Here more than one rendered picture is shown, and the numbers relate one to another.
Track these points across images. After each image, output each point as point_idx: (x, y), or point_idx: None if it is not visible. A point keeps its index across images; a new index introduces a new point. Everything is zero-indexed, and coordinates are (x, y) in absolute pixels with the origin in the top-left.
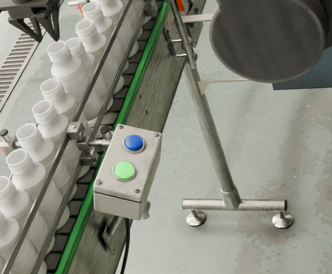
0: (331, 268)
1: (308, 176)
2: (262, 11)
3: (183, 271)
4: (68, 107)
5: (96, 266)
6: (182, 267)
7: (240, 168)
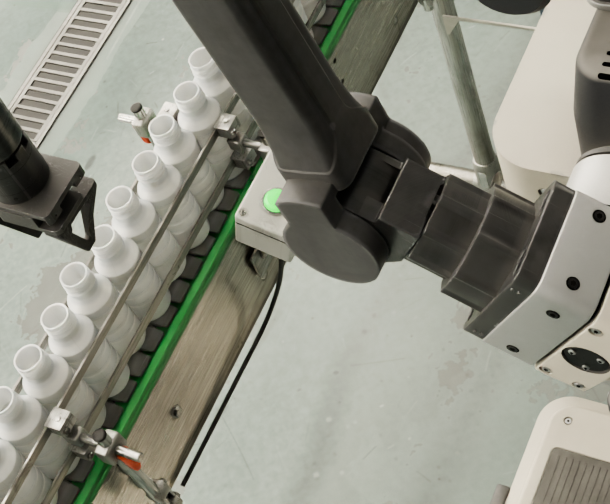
0: None
1: None
2: (324, 236)
3: (398, 269)
4: (223, 89)
5: (238, 296)
6: (398, 262)
7: None
